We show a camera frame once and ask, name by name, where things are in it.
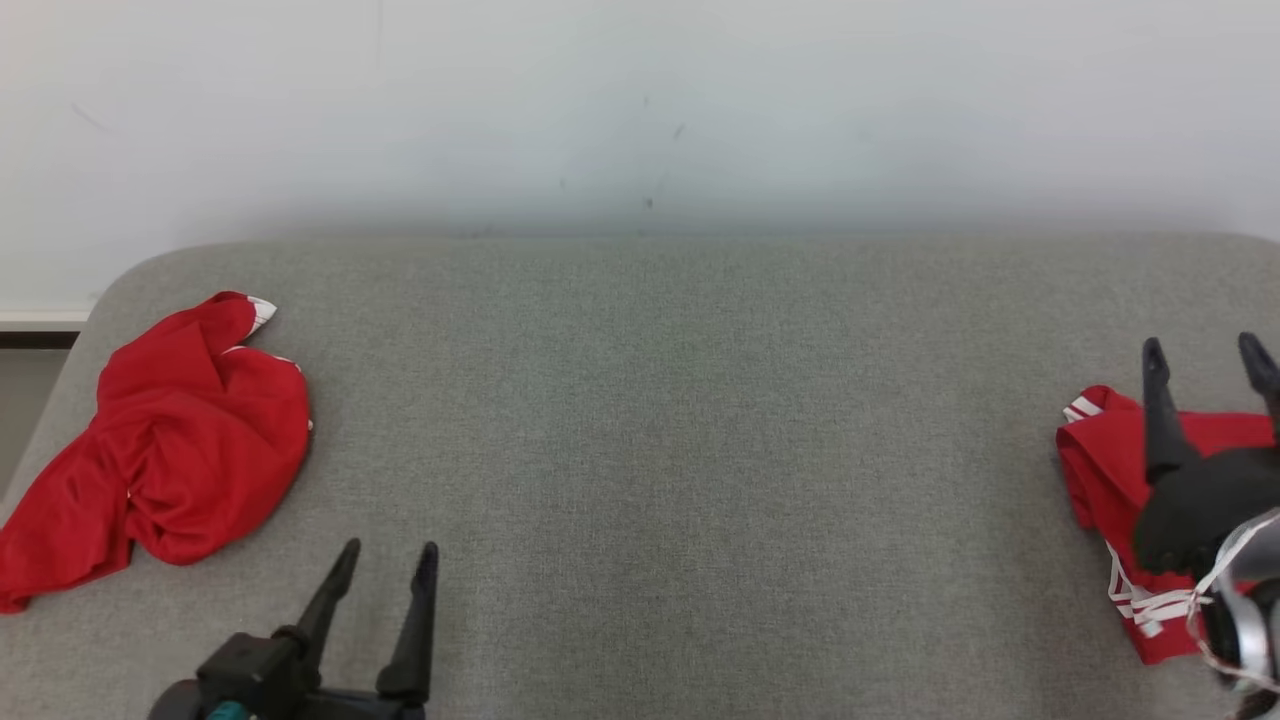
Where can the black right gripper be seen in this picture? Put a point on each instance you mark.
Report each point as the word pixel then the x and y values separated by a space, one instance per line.
pixel 1200 510

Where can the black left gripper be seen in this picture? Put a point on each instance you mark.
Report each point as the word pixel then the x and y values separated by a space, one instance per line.
pixel 340 705

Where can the red Bulls basketball jersey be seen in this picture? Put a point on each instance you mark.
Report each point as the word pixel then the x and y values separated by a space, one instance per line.
pixel 1110 470

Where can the red shorts with white stripe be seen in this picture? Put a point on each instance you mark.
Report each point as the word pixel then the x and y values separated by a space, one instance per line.
pixel 180 450

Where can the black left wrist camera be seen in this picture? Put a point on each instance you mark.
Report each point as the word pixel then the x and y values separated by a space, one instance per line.
pixel 250 670

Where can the teal left camera connector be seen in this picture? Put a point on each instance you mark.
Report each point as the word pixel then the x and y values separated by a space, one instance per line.
pixel 226 712

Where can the dark wall baseboard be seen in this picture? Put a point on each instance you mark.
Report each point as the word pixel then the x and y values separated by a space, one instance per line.
pixel 35 340

